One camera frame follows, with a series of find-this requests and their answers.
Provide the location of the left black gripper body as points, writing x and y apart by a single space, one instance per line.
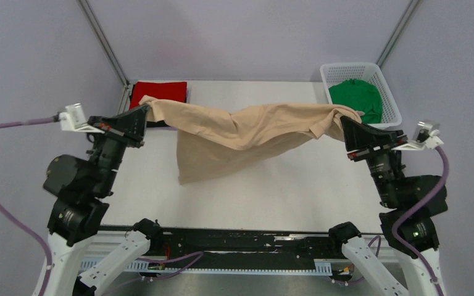
113 144

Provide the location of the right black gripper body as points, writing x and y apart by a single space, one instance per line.
379 159

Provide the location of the beige t shirt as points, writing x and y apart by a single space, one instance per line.
212 143

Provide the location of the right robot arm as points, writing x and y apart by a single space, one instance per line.
411 202

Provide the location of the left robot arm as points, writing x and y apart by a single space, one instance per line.
80 187

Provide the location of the green t shirt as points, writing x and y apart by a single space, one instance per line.
360 96

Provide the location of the white plastic basket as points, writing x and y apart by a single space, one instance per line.
335 73

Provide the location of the folded red t shirt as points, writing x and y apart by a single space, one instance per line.
174 91

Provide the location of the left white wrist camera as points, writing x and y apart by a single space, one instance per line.
73 119

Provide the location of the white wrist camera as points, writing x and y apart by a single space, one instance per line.
426 136
73 119

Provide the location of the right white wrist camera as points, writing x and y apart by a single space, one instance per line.
426 136

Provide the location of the white slotted cable duct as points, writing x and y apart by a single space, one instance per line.
320 268

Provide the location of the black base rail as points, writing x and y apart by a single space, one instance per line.
246 249

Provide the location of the left aluminium frame post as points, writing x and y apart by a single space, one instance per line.
103 41

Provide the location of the aluminium frame post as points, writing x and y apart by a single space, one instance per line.
103 41
398 30

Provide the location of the right aluminium frame post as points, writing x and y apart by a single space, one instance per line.
398 30

